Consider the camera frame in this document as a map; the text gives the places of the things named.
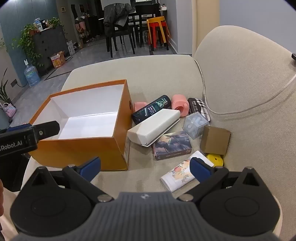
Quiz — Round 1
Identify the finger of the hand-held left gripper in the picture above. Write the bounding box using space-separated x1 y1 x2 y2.
32 120 61 141
6 123 33 133

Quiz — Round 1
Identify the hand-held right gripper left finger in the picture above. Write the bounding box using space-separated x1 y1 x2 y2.
22 156 115 204

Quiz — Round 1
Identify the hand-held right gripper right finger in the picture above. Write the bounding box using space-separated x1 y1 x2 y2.
177 157 273 204

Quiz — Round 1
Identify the orange cardboard box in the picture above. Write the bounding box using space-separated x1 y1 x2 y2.
28 79 133 171

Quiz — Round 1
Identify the yellow plastic item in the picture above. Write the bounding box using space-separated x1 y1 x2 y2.
206 153 224 168

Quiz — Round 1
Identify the floral tissue packet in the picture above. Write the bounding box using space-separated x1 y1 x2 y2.
161 151 214 192

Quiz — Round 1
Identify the small brown cardboard box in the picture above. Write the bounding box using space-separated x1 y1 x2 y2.
200 126 231 155

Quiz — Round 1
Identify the dark photo card box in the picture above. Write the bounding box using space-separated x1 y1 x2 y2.
152 130 193 161

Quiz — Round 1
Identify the clear plastic cube box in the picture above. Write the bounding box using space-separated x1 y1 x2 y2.
183 112 210 139

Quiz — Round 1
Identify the plaid case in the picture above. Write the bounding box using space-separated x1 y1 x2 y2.
187 97 211 122

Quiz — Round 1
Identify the long white box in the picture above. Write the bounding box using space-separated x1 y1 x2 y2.
127 109 181 147

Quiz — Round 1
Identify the pink plastic container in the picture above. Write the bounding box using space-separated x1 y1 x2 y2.
171 94 190 117

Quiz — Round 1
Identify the dark shampoo bottle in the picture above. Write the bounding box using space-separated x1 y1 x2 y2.
132 95 171 125

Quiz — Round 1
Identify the pink round-cap bottle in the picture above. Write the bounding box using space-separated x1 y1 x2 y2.
134 102 148 113

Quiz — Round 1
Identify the pink woven bag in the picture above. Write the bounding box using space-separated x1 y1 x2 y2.
2 102 17 119

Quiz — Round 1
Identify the long-leaf potted plant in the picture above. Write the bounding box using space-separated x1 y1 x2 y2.
0 68 14 105

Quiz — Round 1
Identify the blue water jug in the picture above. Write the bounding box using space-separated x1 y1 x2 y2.
24 64 41 87

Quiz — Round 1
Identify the beige sofa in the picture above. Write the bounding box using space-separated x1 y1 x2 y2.
0 25 296 241

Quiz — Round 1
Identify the open cardboard box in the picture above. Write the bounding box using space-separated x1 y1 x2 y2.
50 51 66 68

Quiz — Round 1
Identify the dark cabinet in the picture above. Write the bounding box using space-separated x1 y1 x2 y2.
31 25 70 77

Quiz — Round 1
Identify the trailing green plant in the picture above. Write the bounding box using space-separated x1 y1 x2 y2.
11 17 68 67

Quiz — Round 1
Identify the black dining chair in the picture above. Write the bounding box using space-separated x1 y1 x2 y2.
103 4 136 58
134 4 170 50

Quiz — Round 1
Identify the dark jacket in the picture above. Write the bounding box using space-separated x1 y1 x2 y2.
103 3 133 35

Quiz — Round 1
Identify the yellow stool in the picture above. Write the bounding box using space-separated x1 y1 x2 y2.
147 17 173 44

